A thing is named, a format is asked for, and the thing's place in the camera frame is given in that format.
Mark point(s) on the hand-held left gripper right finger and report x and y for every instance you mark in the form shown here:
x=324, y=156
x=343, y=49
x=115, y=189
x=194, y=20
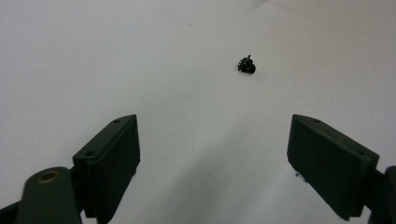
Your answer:
x=327, y=165

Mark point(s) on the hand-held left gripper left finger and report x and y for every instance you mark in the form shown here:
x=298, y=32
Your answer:
x=107, y=161

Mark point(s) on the small black plastic part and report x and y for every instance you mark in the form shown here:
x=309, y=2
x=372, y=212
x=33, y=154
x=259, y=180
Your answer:
x=247, y=65

